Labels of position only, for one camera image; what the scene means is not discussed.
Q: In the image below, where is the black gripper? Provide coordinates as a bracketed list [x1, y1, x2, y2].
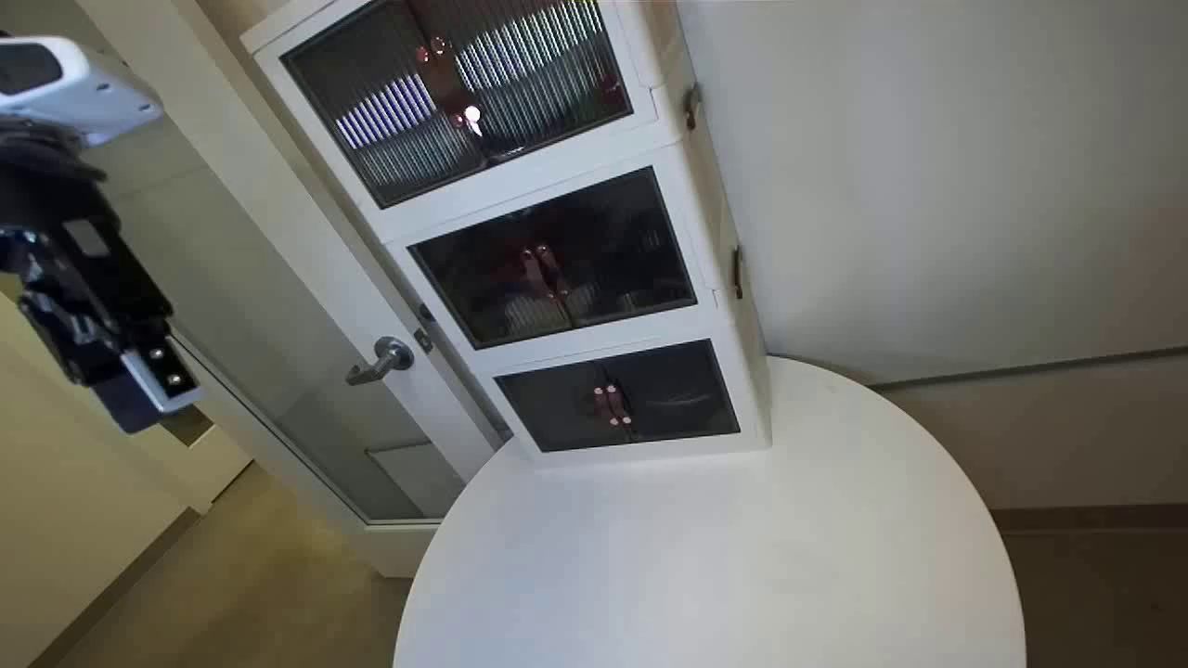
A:
[0, 207, 200, 438]

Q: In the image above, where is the ribbed translucent cabinet door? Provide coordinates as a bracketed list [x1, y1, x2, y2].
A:
[413, 0, 640, 168]
[602, 337, 743, 445]
[405, 205, 581, 353]
[279, 0, 493, 212]
[523, 164, 701, 328]
[493, 357, 640, 456]

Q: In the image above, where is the white room door with glass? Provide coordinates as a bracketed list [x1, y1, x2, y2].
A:
[71, 0, 513, 578]

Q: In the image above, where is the silver lever door handle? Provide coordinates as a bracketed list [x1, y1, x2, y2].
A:
[343, 336, 420, 391]

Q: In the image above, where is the white three-tier cabinet frame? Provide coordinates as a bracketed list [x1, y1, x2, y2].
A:
[239, 0, 778, 471]

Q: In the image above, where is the brown cabinet side handle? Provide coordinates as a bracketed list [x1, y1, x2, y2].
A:
[680, 78, 710, 134]
[723, 241, 749, 304]

